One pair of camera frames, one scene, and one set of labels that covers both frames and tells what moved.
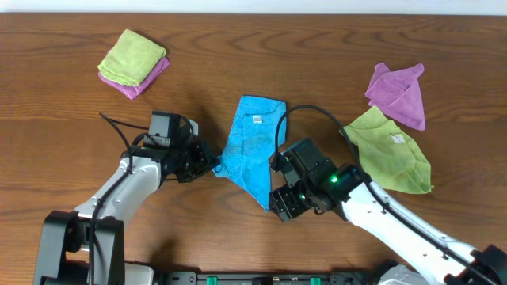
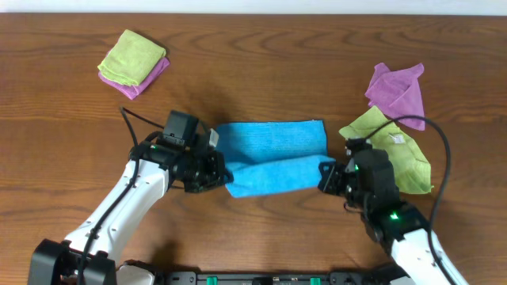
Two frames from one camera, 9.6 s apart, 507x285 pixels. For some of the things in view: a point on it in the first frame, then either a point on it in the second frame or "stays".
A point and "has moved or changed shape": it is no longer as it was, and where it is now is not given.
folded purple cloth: x=131 y=91 stays
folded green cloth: x=131 y=58 stays
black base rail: x=268 y=278 stays
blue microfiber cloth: x=249 y=159 has moved or changed shape
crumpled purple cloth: x=396 y=93 stays
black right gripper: x=283 y=200 to x=333 y=179
